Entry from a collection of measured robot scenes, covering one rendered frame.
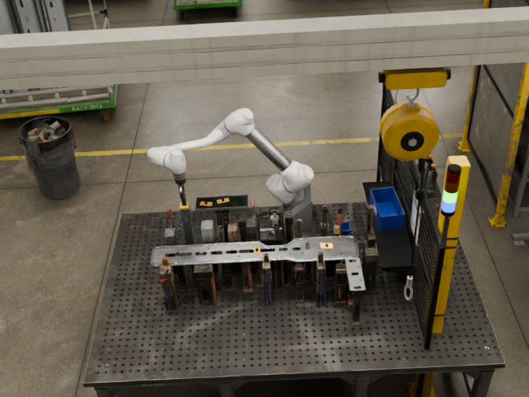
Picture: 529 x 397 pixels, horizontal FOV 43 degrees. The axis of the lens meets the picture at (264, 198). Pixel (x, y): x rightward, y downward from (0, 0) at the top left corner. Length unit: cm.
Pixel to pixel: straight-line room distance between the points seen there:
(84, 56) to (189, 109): 638
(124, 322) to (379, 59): 329
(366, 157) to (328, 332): 304
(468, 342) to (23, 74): 339
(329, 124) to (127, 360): 410
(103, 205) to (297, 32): 530
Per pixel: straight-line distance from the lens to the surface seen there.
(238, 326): 447
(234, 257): 448
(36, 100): 820
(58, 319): 578
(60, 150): 663
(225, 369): 426
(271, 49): 163
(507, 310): 569
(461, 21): 169
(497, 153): 639
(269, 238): 465
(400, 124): 177
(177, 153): 442
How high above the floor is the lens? 407
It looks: 38 degrees down
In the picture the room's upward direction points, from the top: 4 degrees counter-clockwise
